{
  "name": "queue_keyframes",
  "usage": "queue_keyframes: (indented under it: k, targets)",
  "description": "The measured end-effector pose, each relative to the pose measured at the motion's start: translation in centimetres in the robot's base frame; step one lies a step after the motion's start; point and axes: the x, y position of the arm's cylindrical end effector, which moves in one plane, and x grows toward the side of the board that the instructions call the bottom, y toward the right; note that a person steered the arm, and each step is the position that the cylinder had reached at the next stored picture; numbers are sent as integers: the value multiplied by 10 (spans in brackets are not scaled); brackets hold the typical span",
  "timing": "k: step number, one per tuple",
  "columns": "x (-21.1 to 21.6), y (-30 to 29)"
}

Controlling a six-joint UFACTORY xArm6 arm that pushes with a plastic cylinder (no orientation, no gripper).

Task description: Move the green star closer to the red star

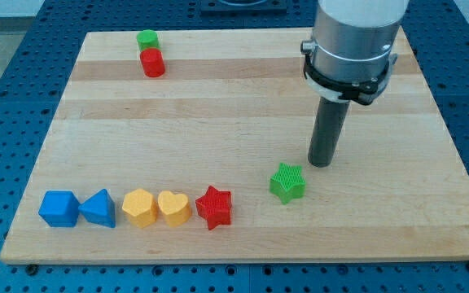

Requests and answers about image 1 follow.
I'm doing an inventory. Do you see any green star block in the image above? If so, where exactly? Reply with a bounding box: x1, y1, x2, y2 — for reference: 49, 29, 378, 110
269, 162, 306, 205

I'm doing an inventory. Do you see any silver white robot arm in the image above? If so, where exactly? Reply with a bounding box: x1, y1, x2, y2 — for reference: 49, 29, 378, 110
300, 0, 409, 105

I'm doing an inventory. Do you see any red star block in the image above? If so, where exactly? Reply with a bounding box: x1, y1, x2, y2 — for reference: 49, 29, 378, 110
195, 186, 232, 230

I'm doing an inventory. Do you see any light wooden board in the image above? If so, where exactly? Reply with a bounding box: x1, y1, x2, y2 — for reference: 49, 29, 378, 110
0, 28, 469, 265

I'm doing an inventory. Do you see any yellow heart block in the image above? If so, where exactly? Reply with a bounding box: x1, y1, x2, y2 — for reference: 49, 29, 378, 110
158, 190, 192, 227

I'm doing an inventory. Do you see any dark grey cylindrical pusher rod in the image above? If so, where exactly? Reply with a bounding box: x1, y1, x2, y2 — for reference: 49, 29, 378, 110
308, 98, 349, 168

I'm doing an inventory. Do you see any yellow hexagon block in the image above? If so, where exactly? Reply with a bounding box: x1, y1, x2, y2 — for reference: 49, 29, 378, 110
122, 189, 158, 229

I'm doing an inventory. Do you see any red cylinder block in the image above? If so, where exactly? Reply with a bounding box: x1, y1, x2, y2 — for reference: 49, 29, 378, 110
139, 47, 165, 77

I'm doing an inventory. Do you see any green cylinder block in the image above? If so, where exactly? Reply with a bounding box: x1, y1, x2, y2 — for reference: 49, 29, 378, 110
136, 29, 160, 51

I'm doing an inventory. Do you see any blue triangle block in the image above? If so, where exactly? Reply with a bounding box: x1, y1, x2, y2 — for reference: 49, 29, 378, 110
79, 189, 116, 228

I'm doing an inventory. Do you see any blue cube block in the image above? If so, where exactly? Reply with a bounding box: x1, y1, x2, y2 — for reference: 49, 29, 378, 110
38, 190, 80, 227

